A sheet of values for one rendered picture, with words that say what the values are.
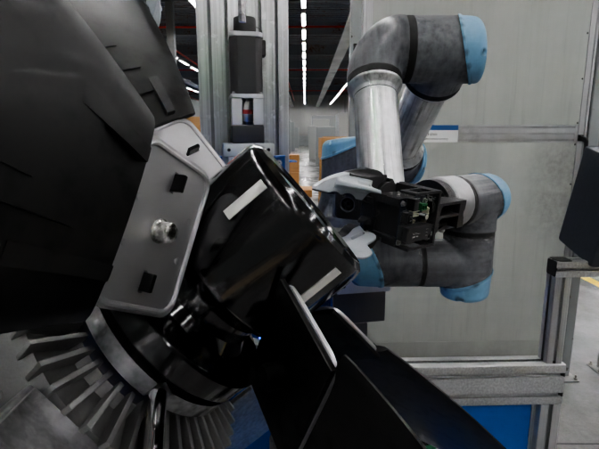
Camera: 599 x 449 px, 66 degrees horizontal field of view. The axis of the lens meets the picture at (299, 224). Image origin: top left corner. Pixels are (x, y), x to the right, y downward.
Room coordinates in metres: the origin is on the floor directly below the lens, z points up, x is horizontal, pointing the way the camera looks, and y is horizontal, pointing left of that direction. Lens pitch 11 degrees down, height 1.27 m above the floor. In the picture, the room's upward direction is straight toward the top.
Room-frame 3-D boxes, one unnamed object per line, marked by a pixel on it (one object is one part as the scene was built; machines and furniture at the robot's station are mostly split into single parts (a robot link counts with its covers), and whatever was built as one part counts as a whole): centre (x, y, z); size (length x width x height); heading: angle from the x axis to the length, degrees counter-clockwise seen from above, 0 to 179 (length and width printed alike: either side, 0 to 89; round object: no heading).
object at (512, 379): (0.78, -0.04, 0.82); 0.90 x 0.04 x 0.08; 92
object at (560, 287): (0.80, -0.47, 0.96); 0.03 x 0.03 x 0.20; 2
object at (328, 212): (1.23, -0.12, 1.09); 0.15 x 0.15 x 0.10
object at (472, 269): (0.69, -0.24, 1.08); 0.11 x 0.08 x 0.11; 91
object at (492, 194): (0.69, -0.26, 1.17); 0.11 x 0.08 x 0.09; 129
